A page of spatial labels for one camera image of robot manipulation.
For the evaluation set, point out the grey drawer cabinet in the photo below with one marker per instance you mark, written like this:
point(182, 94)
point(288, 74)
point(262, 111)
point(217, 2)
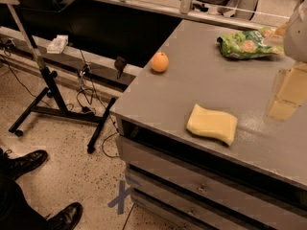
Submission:
point(201, 183)

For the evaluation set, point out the small black hanging object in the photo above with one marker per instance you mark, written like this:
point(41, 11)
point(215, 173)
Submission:
point(120, 64)

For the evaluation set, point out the white tissue pack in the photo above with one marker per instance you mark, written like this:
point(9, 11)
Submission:
point(58, 44)

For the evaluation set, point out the black rolling stand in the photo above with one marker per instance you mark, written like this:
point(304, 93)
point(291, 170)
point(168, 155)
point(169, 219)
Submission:
point(49, 101)

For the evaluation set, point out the green rice chip bag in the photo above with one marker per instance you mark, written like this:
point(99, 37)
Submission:
point(251, 44)

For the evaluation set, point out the black leather shoe lower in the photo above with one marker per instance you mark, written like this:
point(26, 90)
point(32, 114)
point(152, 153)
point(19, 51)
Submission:
point(67, 218)

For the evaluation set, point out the orange fruit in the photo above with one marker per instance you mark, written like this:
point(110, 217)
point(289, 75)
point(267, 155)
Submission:
point(160, 62)

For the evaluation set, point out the yellow sponge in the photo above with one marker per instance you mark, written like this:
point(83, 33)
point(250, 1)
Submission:
point(212, 124)

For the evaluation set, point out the black leather shoe upper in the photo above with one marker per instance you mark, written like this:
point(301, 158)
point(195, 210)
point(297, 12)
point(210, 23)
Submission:
point(13, 168)

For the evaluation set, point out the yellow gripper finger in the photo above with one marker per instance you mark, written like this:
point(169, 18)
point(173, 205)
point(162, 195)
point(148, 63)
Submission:
point(281, 29)
point(290, 92)

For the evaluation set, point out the black leather shoe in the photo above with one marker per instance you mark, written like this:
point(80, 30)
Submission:
point(67, 218)
point(13, 168)

